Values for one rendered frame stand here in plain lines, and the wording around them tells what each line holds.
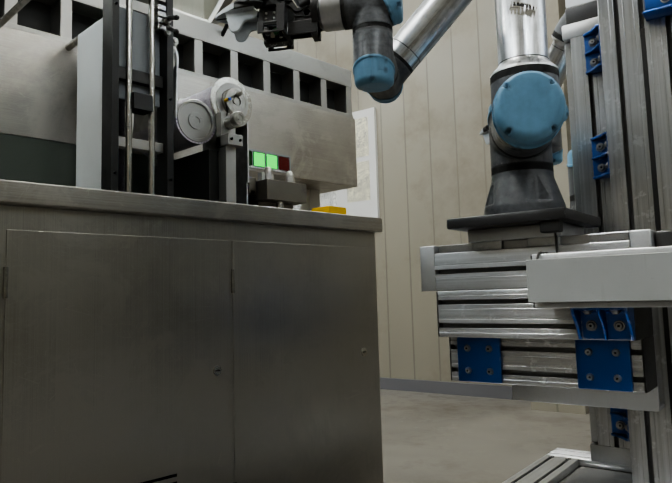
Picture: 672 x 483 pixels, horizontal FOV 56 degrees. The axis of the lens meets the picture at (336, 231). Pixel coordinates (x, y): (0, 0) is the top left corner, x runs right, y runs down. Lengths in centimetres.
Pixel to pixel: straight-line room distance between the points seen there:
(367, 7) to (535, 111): 36
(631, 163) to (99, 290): 107
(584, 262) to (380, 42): 52
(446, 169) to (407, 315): 106
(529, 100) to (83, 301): 89
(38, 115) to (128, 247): 72
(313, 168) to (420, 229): 202
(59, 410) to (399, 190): 356
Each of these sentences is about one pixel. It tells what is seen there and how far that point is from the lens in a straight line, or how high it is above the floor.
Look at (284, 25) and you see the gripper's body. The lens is 123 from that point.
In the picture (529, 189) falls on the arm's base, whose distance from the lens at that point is 120.
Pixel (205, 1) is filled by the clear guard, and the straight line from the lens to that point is 236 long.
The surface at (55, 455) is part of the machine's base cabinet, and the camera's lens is 132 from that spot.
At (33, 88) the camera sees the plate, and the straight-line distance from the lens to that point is 199.
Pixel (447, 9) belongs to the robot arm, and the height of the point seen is 124.
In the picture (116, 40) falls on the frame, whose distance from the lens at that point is 160.
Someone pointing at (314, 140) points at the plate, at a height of 130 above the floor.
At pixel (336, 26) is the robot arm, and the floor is 118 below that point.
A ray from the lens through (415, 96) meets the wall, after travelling 463.
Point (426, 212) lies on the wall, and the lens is 443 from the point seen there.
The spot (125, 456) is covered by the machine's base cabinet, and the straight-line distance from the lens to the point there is 138.
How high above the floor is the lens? 68
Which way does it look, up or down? 6 degrees up
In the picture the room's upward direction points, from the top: 2 degrees counter-clockwise
